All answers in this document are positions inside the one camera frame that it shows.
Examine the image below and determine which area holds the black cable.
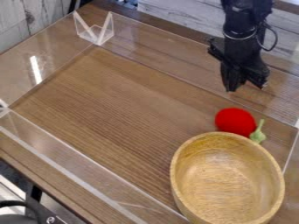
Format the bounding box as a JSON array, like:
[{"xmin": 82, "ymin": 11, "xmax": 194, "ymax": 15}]
[{"xmin": 0, "ymin": 199, "xmax": 40, "ymax": 224}]

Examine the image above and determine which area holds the oval wooden bowl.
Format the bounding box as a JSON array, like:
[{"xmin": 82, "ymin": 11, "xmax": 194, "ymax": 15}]
[{"xmin": 169, "ymin": 132, "xmax": 285, "ymax": 224}]

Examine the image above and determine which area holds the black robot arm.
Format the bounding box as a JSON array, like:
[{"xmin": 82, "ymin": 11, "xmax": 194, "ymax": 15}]
[{"xmin": 208, "ymin": 0, "xmax": 277, "ymax": 92}]

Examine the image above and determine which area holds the black table leg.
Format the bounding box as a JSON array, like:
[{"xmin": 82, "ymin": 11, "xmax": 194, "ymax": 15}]
[{"xmin": 30, "ymin": 185, "xmax": 42, "ymax": 202}]

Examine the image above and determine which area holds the clear acrylic corner bracket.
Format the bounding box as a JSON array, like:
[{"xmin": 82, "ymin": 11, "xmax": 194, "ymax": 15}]
[{"xmin": 72, "ymin": 12, "xmax": 114, "ymax": 46}]

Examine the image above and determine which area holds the clear acrylic tray wall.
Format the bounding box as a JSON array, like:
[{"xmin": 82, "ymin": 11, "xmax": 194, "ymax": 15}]
[{"xmin": 0, "ymin": 7, "xmax": 299, "ymax": 224}]

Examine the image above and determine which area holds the red felt strawberry toy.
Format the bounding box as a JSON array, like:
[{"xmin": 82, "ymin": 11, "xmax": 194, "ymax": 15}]
[{"xmin": 214, "ymin": 108, "xmax": 267, "ymax": 144}]

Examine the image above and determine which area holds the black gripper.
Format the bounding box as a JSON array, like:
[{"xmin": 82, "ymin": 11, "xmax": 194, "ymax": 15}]
[{"xmin": 208, "ymin": 37, "xmax": 269, "ymax": 92}]

